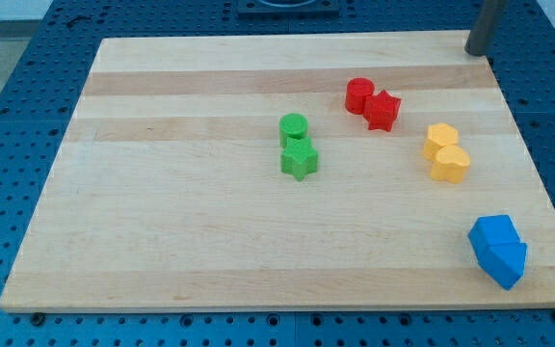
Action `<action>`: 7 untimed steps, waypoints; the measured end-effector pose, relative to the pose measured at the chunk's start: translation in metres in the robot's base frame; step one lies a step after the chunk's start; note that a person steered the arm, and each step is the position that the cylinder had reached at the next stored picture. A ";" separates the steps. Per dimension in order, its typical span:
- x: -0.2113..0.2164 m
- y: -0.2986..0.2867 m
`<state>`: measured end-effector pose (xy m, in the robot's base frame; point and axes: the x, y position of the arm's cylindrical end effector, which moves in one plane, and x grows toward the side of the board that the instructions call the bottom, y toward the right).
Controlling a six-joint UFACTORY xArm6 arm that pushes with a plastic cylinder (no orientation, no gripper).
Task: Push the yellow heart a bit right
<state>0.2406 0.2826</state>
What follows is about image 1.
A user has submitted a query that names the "yellow heart block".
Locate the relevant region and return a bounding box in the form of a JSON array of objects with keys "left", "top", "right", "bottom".
[{"left": 430, "top": 145, "right": 471, "bottom": 183}]

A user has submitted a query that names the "green star block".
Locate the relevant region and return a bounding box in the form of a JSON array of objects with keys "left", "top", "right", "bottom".
[{"left": 280, "top": 138, "right": 319, "bottom": 181}]

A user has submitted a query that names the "green cylinder block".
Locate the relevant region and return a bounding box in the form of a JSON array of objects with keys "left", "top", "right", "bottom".
[{"left": 278, "top": 113, "right": 308, "bottom": 148}]

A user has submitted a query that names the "light wooden board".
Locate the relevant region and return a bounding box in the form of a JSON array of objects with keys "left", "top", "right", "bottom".
[{"left": 0, "top": 31, "right": 555, "bottom": 313}]

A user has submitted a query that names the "red cylinder block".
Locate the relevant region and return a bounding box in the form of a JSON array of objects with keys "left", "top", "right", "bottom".
[{"left": 345, "top": 77, "right": 375, "bottom": 115}]

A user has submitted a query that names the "red star block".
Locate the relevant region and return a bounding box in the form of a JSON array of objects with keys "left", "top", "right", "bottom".
[{"left": 363, "top": 91, "right": 402, "bottom": 132}]

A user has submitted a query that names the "yellow hexagon block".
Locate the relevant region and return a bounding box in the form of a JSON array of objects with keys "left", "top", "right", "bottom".
[{"left": 422, "top": 123, "right": 459, "bottom": 160}]

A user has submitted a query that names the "blue cube block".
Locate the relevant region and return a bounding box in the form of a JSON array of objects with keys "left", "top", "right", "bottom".
[{"left": 468, "top": 214, "right": 521, "bottom": 259}]

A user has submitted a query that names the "blue triangle block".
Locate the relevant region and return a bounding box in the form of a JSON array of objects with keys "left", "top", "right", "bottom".
[{"left": 476, "top": 243, "right": 528, "bottom": 290}]

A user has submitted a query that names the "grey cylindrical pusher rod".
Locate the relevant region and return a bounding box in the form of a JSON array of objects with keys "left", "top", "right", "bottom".
[{"left": 464, "top": 0, "right": 509, "bottom": 57}]

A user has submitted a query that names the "dark robot base mount plate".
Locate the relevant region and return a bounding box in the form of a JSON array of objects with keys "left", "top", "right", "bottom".
[{"left": 235, "top": 0, "right": 340, "bottom": 17}]

